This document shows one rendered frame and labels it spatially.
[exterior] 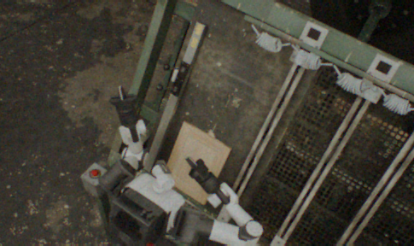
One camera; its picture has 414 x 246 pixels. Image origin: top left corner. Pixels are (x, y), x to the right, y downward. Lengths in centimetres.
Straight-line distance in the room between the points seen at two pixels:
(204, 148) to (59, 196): 161
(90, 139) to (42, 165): 45
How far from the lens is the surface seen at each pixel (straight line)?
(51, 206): 345
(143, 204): 180
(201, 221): 181
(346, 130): 194
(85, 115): 388
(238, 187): 218
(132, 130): 192
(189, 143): 225
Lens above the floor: 302
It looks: 53 degrees down
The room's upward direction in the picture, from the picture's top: 10 degrees clockwise
